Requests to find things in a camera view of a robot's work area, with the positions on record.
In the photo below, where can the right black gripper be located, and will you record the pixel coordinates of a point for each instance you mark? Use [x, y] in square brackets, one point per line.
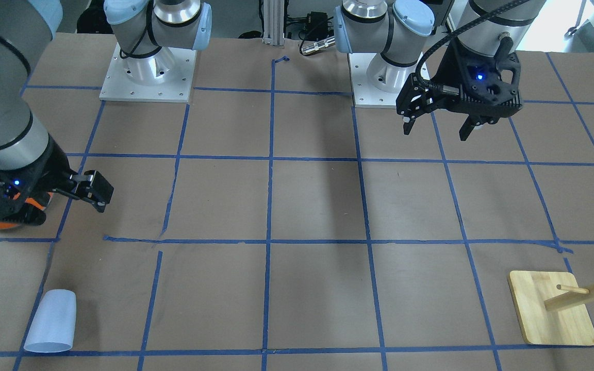
[53, 166]

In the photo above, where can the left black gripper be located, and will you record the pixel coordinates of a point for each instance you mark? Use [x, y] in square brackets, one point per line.
[454, 67]

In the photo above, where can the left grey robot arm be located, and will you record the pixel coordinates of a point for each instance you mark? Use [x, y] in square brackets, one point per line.
[398, 30]

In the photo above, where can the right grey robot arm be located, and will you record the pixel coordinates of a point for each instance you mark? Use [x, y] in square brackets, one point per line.
[142, 29]

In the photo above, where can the wooden cup stand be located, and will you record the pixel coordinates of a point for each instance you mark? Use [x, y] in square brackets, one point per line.
[551, 308]

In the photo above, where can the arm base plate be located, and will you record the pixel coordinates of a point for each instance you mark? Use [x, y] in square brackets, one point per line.
[165, 77]
[366, 77]

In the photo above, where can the silver cable connector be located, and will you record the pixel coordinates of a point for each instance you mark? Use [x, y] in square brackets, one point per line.
[317, 46]

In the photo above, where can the aluminium frame post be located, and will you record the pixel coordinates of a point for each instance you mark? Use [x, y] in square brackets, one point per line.
[273, 22]

